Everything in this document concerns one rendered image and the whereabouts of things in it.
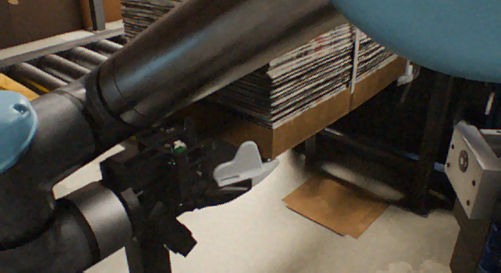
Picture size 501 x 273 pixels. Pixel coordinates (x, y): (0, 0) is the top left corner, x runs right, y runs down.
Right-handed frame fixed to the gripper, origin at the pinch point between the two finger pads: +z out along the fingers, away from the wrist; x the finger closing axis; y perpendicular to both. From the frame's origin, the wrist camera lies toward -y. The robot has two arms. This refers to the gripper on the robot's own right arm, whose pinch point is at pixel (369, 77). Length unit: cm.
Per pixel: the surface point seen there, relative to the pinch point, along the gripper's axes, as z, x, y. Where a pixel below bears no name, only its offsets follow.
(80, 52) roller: 27, -54, 0
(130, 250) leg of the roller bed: 48, -11, -16
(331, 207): -54, -36, -80
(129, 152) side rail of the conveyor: 44.9, -11.2, -0.2
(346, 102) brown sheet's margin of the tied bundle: 18.1, 6.0, 3.1
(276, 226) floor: -31, -45, -80
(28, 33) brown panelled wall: -71, -324, -72
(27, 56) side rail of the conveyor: 37, -60, 0
